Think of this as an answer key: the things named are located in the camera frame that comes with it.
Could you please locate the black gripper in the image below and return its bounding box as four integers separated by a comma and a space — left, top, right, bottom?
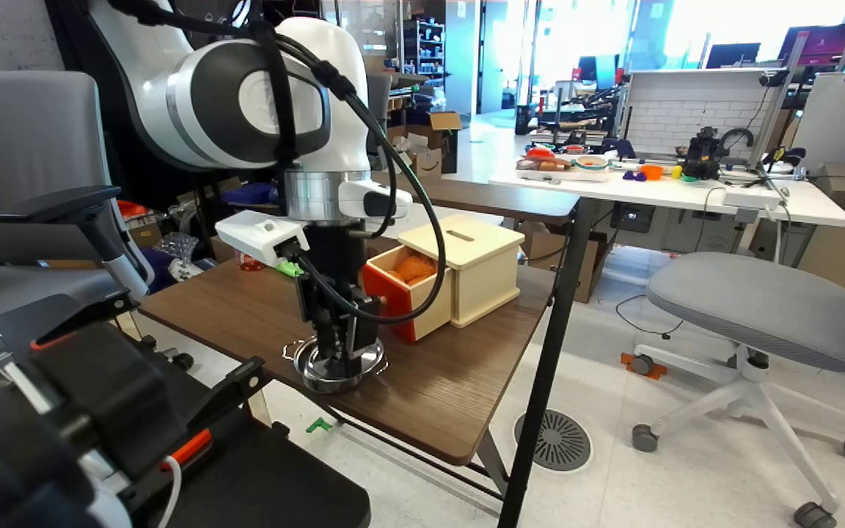
303, 226, 378, 351

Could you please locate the silver pot lid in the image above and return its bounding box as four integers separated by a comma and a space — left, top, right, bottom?
297, 344, 384, 382

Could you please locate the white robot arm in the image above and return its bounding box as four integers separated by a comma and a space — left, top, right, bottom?
86, 0, 403, 366

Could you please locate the small silver metal pot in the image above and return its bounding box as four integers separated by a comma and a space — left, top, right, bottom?
283, 336, 384, 392

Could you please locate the wooden box with red drawer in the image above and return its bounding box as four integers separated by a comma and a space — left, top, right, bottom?
360, 213, 523, 344

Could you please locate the black metal table leg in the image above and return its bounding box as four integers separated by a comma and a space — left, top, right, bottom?
495, 198, 595, 528

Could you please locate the round floor drain cover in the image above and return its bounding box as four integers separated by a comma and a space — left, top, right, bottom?
533, 410, 592, 473

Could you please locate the white work table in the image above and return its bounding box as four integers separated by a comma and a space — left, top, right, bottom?
462, 152, 845, 226

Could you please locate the grey office chair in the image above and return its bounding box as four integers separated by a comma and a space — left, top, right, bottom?
627, 251, 845, 528

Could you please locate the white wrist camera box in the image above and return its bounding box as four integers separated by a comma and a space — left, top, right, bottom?
215, 212, 309, 266

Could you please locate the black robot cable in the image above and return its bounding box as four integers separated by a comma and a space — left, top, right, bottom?
108, 0, 451, 329

